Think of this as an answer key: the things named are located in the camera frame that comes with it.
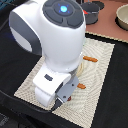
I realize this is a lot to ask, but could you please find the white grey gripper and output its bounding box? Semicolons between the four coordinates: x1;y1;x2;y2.
33;68;79;110

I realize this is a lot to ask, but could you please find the large grey pot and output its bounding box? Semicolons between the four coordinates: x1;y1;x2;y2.
82;2;100;24

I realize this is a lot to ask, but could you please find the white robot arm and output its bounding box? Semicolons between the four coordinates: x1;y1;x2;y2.
9;0;86;107

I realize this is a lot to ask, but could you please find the beige woven placemat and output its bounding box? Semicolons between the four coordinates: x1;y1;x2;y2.
13;36;116;128

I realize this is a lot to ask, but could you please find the round beige plate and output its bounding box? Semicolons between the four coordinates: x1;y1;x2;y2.
76;60;84;77

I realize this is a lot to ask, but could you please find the pink toy stove board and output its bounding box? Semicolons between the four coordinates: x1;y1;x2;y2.
86;0;128;43

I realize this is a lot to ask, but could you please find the cream bowl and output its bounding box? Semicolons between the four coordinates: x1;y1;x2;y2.
116;4;128;31

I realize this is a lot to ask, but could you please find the fork with orange handle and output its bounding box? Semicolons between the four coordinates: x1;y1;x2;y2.
77;83;86;89

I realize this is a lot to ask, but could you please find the knife with orange handle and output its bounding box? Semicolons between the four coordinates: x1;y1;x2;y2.
83;56;98;62

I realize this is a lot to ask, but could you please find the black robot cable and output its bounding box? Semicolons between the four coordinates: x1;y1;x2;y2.
0;13;54;114

